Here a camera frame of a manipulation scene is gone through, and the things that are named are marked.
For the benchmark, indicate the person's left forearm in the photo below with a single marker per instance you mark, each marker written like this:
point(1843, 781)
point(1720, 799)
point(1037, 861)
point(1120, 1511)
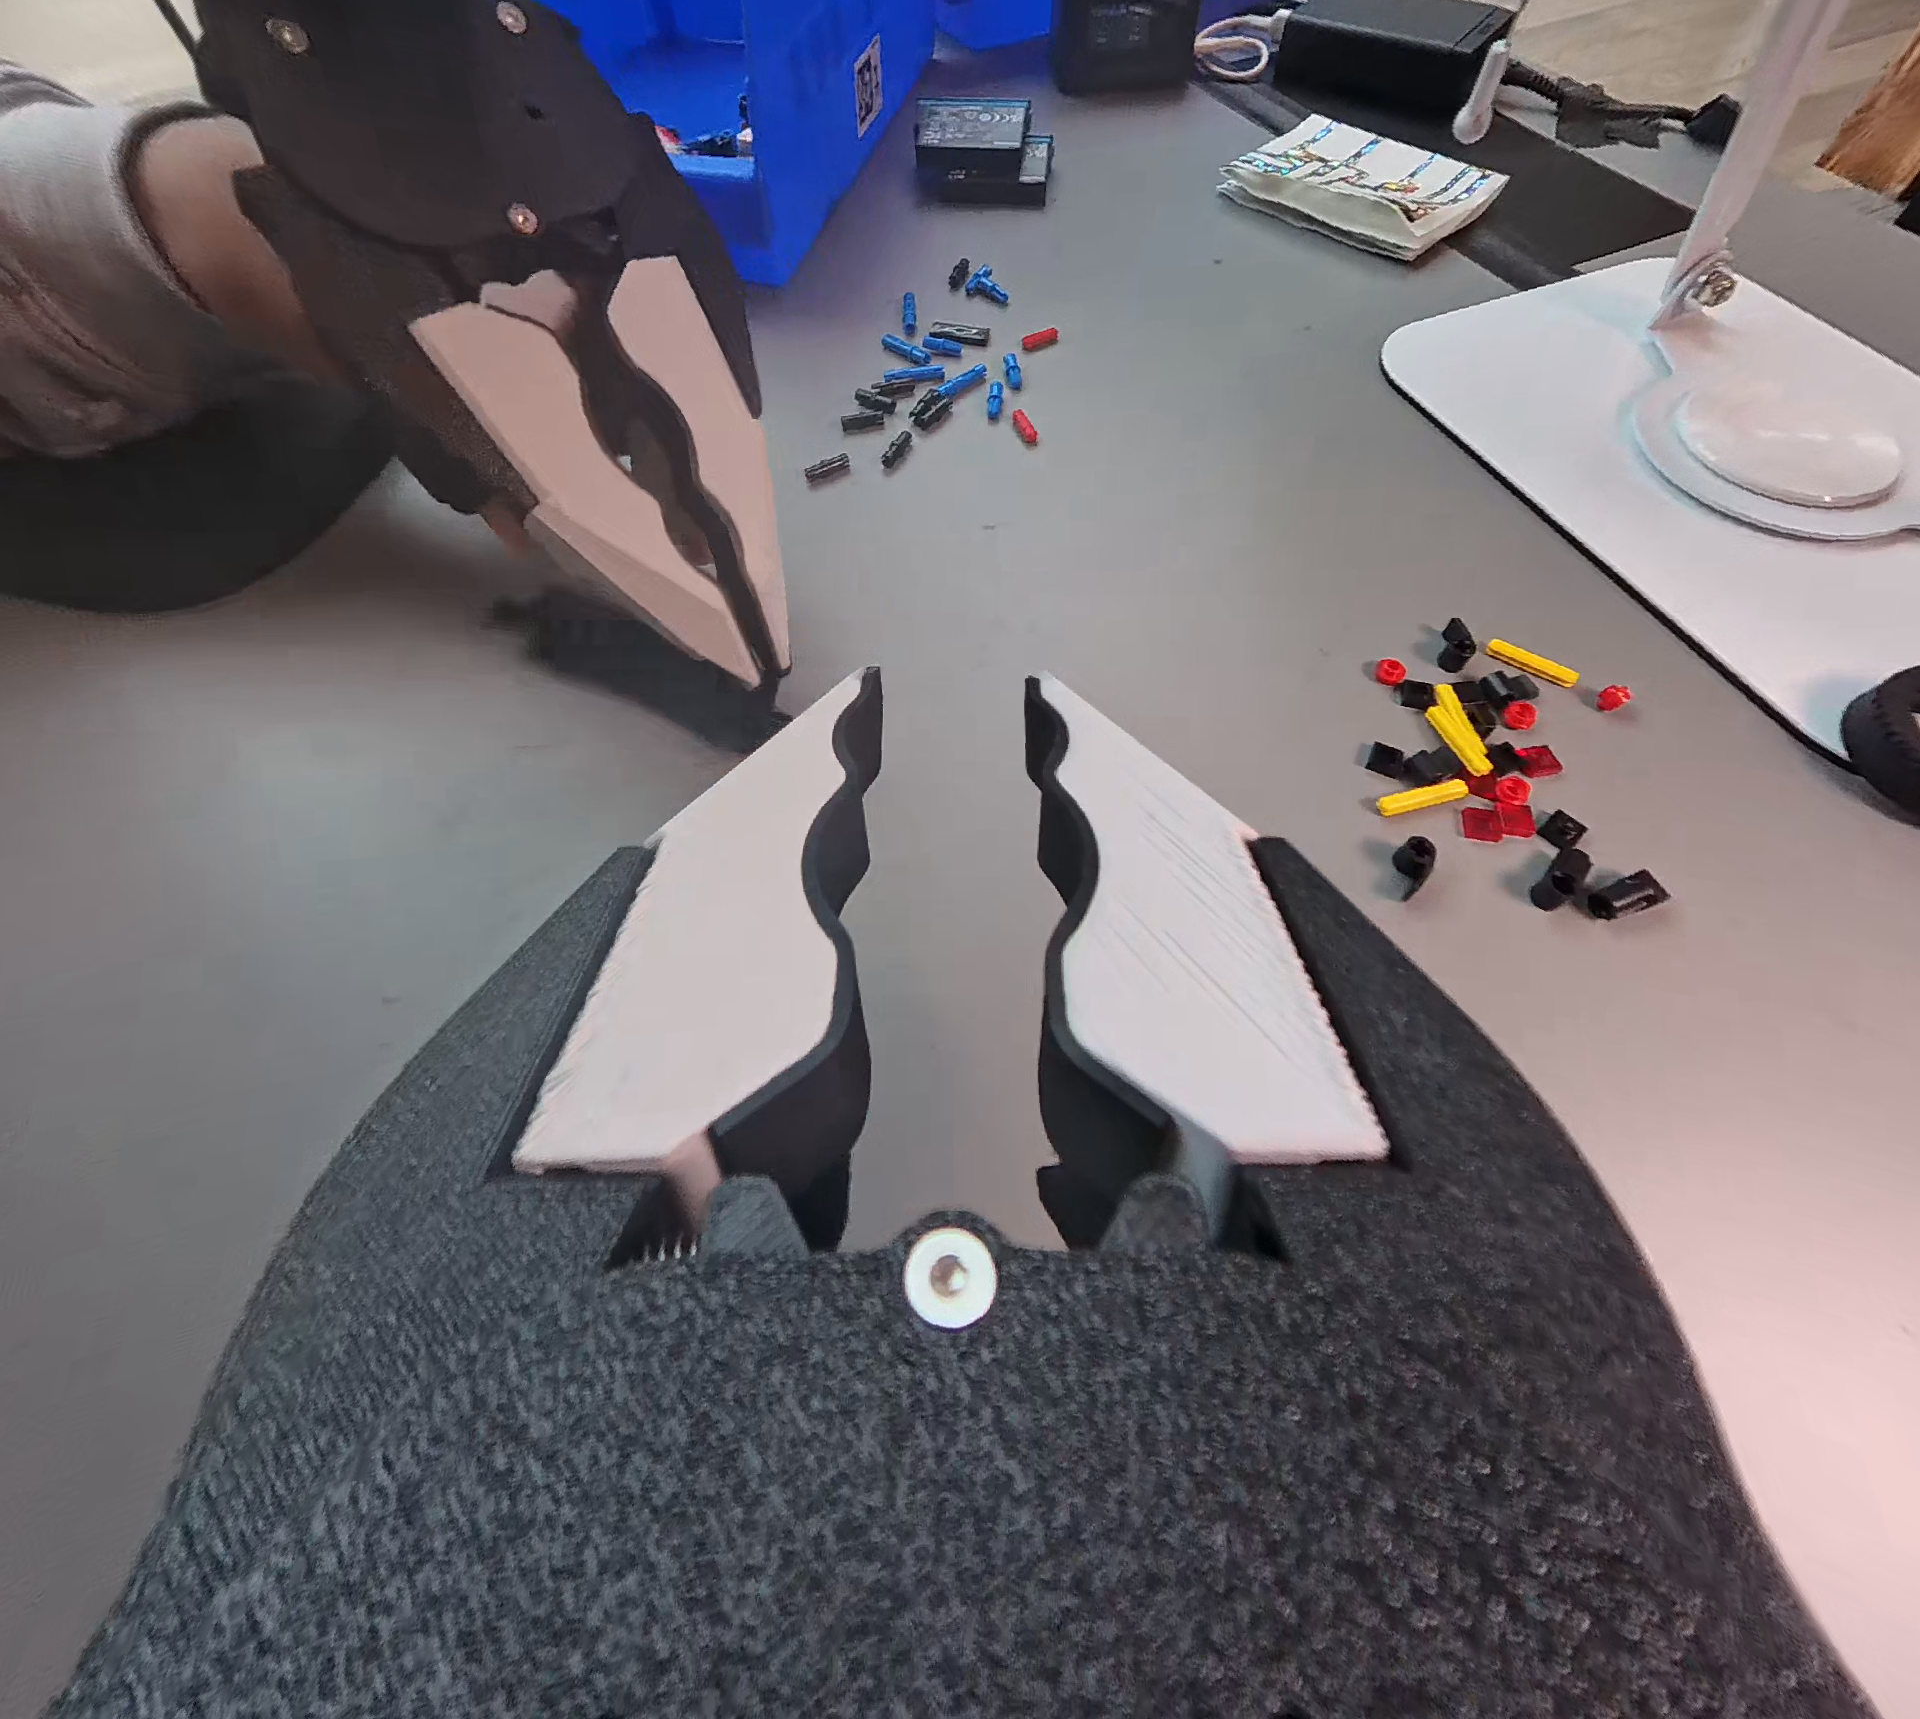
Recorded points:
point(74, 278)

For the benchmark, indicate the black rubber tyre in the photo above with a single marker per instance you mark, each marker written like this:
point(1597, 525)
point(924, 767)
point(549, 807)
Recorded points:
point(1891, 743)

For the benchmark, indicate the white lamp stand base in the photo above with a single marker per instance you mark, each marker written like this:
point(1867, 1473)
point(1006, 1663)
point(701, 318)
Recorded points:
point(1530, 397)

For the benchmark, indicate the black curved panel piece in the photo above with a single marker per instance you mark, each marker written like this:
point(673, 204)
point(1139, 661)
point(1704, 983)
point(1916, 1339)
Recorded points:
point(630, 669)

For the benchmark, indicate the folded printed sticker sheet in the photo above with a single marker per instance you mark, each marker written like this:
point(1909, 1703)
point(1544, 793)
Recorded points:
point(1350, 188)

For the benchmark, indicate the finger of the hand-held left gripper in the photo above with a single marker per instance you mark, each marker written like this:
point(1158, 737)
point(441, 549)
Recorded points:
point(570, 457)
point(705, 427)

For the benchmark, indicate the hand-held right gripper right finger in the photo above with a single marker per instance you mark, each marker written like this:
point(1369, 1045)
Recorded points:
point(1214, 999)

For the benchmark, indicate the black power adapter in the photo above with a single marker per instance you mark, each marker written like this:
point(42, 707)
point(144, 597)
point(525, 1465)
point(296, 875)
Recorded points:
point(1395, 38)

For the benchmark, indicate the black tile with white emblem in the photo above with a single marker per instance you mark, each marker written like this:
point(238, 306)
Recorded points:
point(960, 334)

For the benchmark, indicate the pile of blue black pins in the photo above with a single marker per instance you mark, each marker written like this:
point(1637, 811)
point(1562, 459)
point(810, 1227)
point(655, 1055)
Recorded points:
point(930, 384)

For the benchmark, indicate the pile of red yellow black bricks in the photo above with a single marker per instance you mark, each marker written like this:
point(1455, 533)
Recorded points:
point(1484, 759)

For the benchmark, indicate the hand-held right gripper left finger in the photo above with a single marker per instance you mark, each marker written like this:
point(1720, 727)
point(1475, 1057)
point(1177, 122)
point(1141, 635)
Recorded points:
point(691, 999)

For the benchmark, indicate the person's left hand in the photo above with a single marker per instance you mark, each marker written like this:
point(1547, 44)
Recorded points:
point(224, 248)

